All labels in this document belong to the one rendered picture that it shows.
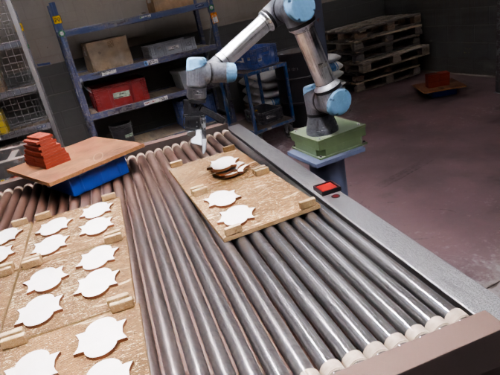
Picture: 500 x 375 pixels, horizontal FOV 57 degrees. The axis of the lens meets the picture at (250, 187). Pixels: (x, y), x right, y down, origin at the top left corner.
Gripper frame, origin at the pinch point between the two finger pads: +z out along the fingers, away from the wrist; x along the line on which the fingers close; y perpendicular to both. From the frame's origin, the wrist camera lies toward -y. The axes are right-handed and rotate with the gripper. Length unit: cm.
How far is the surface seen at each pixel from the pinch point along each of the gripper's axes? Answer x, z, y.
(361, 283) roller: 88, 13, -26
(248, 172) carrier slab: -0.9, 11.1, -19.2
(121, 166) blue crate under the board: -46, 19, 33
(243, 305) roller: 82, 19, 2
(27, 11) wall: -454, -58, 141
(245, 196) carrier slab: 22.3, 13.0, -12.8
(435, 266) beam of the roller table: 90, 9, -45
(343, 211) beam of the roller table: 50, 10, -39
